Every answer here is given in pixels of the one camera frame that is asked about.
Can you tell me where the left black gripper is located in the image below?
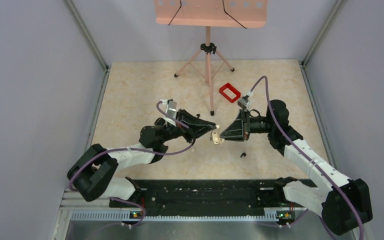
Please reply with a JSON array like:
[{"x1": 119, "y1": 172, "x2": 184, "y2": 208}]
[{"x1": 161, "y1": 108, "x2": 216, "y2": 144}]

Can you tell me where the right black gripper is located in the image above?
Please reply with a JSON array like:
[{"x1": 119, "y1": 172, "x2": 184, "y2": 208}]
[{"x1": 220, "y1": 109, "x2": 275, "y2": 142}]

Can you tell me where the beige earbud charging case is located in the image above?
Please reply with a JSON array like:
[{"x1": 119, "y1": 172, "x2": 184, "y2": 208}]
[{"x1": 210, "y1": 130, "x2": 224, "y2": 145}]

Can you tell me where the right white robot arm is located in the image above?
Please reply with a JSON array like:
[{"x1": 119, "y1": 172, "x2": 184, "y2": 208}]
[{"x1": 219, "y1": 99, "x2": 373, "y2": 236}]

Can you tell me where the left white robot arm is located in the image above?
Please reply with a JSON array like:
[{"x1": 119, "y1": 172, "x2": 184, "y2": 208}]
[{"x1": 67, "y1": 109, "x2": 218, "y2": 207}]

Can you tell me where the black earbud charging case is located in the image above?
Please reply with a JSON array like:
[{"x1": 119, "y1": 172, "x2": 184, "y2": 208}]
[{"x1": 154, "y1": 117, "x2": 166, "y2": 127}]

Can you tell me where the red plastic box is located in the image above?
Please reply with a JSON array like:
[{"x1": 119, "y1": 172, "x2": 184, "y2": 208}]
[{"x1": 219, "y1": 82, "x2": 241, "y2": 103}]

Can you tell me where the pink music stand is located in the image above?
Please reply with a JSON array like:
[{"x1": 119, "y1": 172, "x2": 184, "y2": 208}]
[{"x1": 153, "y1": 0, "x2": 269, "y2": 116}]

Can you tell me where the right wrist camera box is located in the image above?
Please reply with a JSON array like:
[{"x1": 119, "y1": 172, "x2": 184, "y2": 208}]
[{"x1": 237, "y1": 95, "x2": 252, "y2": 111}]

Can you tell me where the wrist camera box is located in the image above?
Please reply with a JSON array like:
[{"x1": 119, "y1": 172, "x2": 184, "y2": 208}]
[
  {"x1": 165, "y1": 99, "x2": 177, "y2": 119},
  {"x1": 237, "y1": 95, "x2": 252, "y2": 111}
]

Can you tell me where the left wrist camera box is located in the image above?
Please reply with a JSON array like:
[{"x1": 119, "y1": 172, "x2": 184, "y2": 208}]
[{"x1": 165, "y1": 99, "x2": 177, "y2": 119}]

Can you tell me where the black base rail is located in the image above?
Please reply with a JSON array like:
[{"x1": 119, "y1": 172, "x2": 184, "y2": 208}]
[{"x1": 109, "y1": 178, "x2": 319, "y2": 218}]

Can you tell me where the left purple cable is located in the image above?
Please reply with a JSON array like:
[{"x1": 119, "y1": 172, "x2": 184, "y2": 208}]
[{"x1": 67, "y1": 100, "x2": 198, "y2": 229}]

